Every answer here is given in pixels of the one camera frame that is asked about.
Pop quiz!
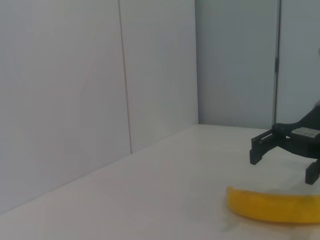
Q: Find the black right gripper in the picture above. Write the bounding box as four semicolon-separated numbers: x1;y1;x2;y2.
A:
249;106;320;186

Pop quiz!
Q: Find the yellow banana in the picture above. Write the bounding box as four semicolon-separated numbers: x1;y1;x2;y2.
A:
225;186;320;224

